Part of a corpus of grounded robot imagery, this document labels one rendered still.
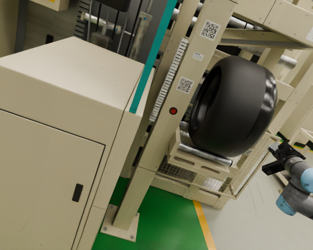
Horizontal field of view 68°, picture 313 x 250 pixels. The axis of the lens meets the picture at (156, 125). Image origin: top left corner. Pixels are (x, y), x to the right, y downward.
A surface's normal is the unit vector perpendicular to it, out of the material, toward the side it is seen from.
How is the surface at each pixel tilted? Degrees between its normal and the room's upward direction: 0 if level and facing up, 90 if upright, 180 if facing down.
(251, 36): 90
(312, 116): 90
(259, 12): 90
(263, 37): 90
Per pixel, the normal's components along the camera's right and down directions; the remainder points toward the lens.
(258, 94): 0.18, -0.17
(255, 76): 0.27, -0.46
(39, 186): -0.06, 0.45
